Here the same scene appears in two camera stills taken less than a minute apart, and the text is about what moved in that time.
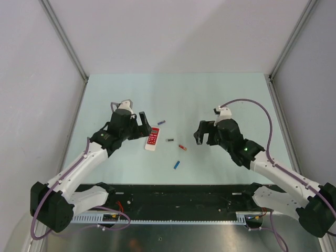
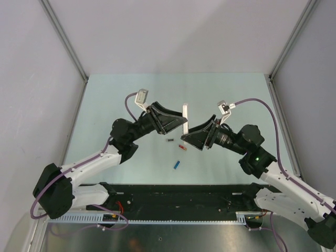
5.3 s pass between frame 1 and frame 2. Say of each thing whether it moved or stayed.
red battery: stayed
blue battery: stayed
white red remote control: moved
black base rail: stayed
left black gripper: moved
